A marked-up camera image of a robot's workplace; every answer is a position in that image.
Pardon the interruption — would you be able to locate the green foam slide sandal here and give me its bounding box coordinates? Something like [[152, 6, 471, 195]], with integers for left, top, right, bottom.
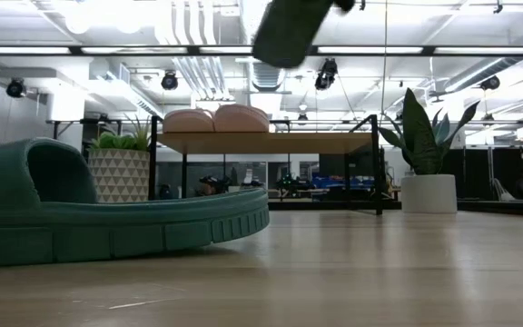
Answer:
[[251, 0, 336, 70], [0, 136, 271, 270]]

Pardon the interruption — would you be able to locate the black ceiling spotlight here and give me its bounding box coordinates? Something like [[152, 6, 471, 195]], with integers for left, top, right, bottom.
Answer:
[[479, 74, 502, 92], [160, 70, 180, 92], [313, 57, 340, 92], [5, 77, 28, 100]]

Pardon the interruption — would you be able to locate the green snake plant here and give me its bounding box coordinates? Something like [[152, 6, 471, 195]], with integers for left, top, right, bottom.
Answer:
[[377, 86, 481, 177]]

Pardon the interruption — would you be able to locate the green grass plant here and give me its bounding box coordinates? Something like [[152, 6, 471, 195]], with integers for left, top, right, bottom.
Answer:
[[89, 114, 153, 153]]

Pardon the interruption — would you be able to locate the triangle pattern plant pot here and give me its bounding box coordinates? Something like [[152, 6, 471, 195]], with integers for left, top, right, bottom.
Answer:
[[87, 148, 151, 204]]

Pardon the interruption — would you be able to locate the black overhead frame beam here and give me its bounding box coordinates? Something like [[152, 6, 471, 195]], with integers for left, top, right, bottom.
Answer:
[[0, 44, 523, 58]]

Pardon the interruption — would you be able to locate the wooden shelf with black frame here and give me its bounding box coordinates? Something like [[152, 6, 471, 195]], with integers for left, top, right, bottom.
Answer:
[[147, 114, 386, 217]]

